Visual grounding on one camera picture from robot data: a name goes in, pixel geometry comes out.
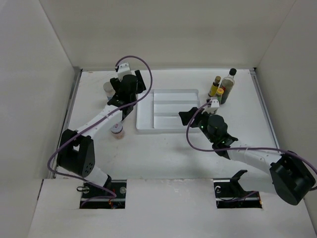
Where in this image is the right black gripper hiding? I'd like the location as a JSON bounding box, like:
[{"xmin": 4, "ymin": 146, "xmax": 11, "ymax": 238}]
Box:
[{"xmin": 178, "ymin": 107, "xmax": 215, "ymax": 143}]

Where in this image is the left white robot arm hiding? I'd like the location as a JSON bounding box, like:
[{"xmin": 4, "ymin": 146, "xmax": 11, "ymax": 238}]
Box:
[{"xmin": 56, "ymin": 70, "xmax": 146, "ymax": 198}]

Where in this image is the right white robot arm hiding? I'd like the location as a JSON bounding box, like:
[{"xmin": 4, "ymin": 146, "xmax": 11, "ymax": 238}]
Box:
[{"xmin": 179, "ymin": 107, "xmax": 317, "ymax": 205}]

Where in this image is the white peppercorn jar far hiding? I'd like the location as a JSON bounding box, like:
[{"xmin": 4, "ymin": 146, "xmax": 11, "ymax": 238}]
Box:
[{"xmin": 103, "ymin": 82, "xmax": 115, "ymax": 100}]

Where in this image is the white divided organizer tray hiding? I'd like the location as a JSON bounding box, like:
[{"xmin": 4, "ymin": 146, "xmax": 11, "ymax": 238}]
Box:
[{"xmin": 136, "ymin": 89, "xmax": 200, "ymax": 134}]

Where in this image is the small brown cap bottle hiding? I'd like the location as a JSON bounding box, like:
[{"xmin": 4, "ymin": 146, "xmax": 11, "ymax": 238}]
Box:
[{"xmin": 208, "ymin": 76, "xmax": 221, "ymax": 97}]

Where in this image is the yellow cap chili bottle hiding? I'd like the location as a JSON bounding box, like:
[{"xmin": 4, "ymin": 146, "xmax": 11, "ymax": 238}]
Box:
[{"xmin": 214, "ymin": 88, "xmax": 224, "ymax": 104}]

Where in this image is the orange label sauce jar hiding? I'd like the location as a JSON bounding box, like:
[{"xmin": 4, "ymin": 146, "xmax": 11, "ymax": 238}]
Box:
[{"xmin": 110, "ymin": 122, "xmax": 124, "ymax": 139}]

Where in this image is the tall dark soy bottle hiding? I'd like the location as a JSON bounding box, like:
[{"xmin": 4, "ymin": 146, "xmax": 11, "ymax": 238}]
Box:
[{"xmin": 220, "ymin": 68, "xmax": 237, "ymax": 105}]

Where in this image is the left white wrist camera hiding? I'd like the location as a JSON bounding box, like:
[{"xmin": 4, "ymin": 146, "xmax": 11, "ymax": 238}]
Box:
[{"xmin": 115, "ymin": 62, "xmax": 131, "ymax": 81}]

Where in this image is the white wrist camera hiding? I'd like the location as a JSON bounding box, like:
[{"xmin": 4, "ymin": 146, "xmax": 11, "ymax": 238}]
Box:
[
  {"xmin": 115, "ymin": 62, "xmax": 131, "ymax": 81},
  {"xmin": 203, "ymin": 97, "xmax": 220, "ymax": 115}
]

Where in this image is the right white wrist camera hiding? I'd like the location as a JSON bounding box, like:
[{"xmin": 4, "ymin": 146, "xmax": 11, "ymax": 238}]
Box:
[{"xmin": 203, "ymin": 97, "xmax": 220, "ymax": 115}]

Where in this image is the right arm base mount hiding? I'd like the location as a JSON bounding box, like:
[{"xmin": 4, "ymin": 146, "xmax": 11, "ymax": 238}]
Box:
[{"xmin": 213, "ymin": 170, "xmax": 262, "ymax": 209}]

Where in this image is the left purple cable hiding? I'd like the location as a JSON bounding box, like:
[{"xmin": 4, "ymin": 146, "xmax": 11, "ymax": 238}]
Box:
[{"xmin": 47, "ymin": 55, "xmax": 153, "ymax": 208}]

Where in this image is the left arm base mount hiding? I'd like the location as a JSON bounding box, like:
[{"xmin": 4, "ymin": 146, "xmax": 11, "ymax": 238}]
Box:
[{"xmin": 76, "ymin": 180, "xmax": 127, "ymax": 209}]

